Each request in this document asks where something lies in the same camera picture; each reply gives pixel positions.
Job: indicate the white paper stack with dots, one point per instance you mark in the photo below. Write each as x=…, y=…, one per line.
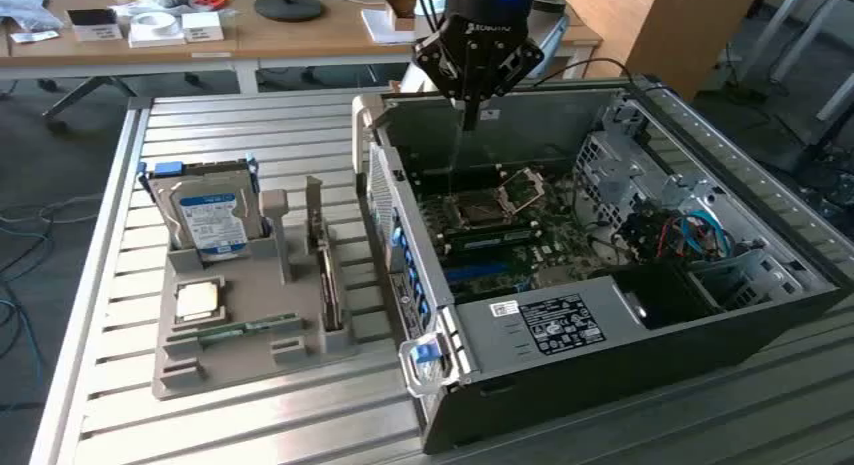
x=380, y=30

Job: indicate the clear plastic bag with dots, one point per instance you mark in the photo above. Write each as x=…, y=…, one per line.
x=26, y=15

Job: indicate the white label card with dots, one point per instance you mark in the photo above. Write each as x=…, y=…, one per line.
x=33, y=36

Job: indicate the silver CPU chip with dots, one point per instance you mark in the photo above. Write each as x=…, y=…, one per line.
x=198, y=300

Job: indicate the graphics card with black cooler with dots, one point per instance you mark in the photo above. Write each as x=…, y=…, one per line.
x=329, y=285

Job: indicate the flat white box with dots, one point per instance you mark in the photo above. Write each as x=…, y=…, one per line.
x=156, y=41

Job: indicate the black round lamp base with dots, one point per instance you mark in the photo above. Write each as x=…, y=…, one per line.
x=289, y=9

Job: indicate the grey plastic parts rack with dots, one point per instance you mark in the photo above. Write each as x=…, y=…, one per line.
x=253, y=295

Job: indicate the brown cardboard box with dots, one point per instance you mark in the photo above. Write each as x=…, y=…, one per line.
x=400, y=5

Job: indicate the grey power supply unit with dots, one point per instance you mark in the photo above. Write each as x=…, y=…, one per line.
x=487, y=330

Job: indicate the green RAM stick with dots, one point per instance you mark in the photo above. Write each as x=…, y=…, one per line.
x=226, y=330

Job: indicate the small white sticker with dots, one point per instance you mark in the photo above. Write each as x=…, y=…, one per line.
x=489, y=115

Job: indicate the orange small item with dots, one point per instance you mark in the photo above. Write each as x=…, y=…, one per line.
x=209, y=1

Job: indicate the plain white box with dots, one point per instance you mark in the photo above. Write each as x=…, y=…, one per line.
x=200, y=27

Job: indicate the metal socket cover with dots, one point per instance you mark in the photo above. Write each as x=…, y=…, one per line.
x=539, y=187

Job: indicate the grey metal drive bracket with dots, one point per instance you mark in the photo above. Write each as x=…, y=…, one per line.
x=754, y=280

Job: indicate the CPU socket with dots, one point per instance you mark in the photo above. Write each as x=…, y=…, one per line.
x=476, y=212

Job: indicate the wooden desk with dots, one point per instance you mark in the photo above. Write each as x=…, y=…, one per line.
x=66, y=52
x=300, y=37

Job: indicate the hard disk with blue caddy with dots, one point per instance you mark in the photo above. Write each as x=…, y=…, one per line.
x=209, y=220

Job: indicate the blue expansion slot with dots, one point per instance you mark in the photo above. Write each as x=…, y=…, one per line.
x=473, y=276

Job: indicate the white table frame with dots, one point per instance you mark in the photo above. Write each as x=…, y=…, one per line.
x=834, y=100

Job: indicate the metal disk bay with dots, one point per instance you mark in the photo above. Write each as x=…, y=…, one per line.
x=616, y=185

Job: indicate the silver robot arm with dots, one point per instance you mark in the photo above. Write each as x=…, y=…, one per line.
x=416, y=80

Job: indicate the black open PC case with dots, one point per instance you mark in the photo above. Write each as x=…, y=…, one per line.
x=600, y=375

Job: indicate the white tape roll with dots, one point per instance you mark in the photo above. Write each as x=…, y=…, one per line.
x=153, y=30

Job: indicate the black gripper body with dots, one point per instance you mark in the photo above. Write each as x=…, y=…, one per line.
x=487, y=15

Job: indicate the green motherboard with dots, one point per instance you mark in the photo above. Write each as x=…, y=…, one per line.
x=560, y=245

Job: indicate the white box with black top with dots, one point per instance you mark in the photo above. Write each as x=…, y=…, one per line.
x=96, y=32

